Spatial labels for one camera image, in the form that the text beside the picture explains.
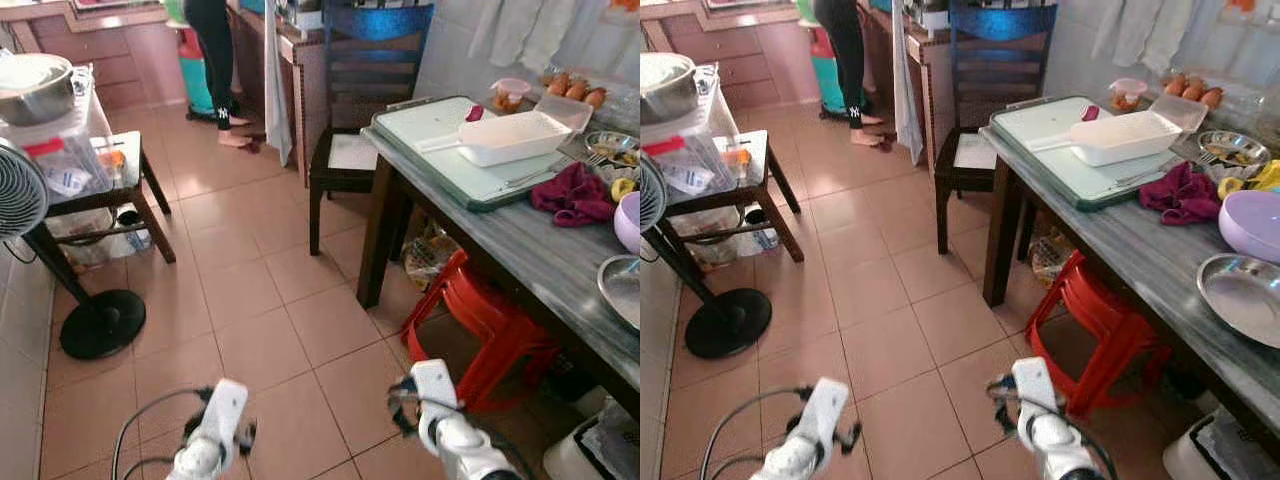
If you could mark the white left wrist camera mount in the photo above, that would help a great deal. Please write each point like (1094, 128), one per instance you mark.
(225, 410)
(822, 410)

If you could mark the white plastic bag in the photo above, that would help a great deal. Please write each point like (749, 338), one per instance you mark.
(725, 240)
(100, 235)

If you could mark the pink cabinet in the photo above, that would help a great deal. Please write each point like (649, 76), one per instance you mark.
(740, 50)
(100, 50)

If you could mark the white hanging cloth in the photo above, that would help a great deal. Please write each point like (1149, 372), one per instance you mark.
(275, 90)
(905, 90)

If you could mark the pale hanging towel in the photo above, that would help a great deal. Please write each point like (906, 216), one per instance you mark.
(548, 30)
(1110, 25)
(1160, 30)
(495, 25)

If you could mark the dark wooden chair blue cushion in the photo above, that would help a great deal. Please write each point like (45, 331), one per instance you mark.
(995, 75)
(365, 75)

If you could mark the teal bin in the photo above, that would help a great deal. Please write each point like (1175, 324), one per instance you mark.
(825, 80)
(195, 80)

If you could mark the white rectangular dish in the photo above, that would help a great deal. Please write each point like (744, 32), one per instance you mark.
(515, 138)
(1125, 138)

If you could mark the red plastic stool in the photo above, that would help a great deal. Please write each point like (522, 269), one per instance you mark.
(480, 330)
(1095, 330)

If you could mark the white bin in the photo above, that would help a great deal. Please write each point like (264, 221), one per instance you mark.
(595, 450)
(1215, 450)

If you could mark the dark wooden table grey top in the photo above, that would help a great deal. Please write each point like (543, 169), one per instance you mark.
(1150, 260)
(540, 260)

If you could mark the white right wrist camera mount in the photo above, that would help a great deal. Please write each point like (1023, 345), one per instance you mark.
(1033, 385)
(435, 385)

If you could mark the small container pink lid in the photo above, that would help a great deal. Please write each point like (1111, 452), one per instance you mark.
(510, 95)
(1128, 95)

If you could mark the black standing fan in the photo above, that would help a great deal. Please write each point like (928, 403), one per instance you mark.
(727, 322)
(100, 325)

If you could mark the purple bowl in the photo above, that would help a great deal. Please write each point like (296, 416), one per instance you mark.
(1252, 225)
(630, 222)

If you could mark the printed plastic bag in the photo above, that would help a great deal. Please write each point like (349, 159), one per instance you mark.
(430, 255)
(1050, 255)

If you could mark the shallow metal dish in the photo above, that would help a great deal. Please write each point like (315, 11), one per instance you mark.
(1242, 295)
(622, 290)

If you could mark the clear plastic bag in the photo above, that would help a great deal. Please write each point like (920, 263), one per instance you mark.
(70, 165)
(700, 165)

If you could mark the clear plastic lid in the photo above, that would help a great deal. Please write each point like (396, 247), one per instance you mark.
(1180, 110)
(565, 110)

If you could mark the yellow item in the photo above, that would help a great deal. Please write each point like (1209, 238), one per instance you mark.
(1262, 178)
(622, 188)

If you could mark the large metal pot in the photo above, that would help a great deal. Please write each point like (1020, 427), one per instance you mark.
(35, 85)
(662, 85)

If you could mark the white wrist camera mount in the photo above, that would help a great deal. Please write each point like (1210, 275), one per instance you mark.
(1033, 385)
(225, 410)
(822, 410)
(435, 385)

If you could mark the metal bowl with food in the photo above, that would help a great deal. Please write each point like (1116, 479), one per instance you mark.
(1232, 148)
(610, 145)

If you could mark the brown egg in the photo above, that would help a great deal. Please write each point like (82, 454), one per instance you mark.
(1193, 90)
(1175, 83)
(577, 90)
(596, 97)
(555, 83)
(1212, 97)

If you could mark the person in black trousers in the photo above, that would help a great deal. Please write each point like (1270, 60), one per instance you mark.
(848, 60)
(215, 60)

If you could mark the green rimmed white tray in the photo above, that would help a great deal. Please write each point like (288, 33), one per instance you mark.
(1040, 140)
(430, 140)

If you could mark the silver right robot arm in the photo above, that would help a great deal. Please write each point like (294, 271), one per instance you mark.
(465, 450)
(1060, 450)

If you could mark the small dark wooden side table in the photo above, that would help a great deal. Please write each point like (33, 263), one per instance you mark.
(735, 200)
(95, 203)

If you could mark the maroon cloth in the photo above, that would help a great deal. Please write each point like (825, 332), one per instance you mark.
(1185, 192)
(575, 195)

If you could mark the brown wooden counter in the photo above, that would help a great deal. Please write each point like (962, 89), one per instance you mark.
(932, 70)
(305, 80)

